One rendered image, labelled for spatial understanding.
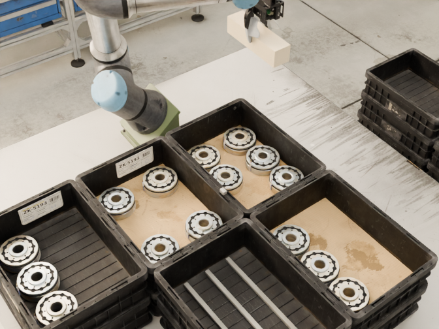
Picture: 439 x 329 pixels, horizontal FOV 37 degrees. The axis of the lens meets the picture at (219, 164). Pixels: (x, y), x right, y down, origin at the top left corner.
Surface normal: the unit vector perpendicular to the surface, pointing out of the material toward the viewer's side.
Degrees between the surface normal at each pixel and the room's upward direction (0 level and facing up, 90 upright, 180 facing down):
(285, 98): 0
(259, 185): 0
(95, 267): 0
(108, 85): 45
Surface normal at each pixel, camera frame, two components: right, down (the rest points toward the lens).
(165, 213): 0.00, -0.71
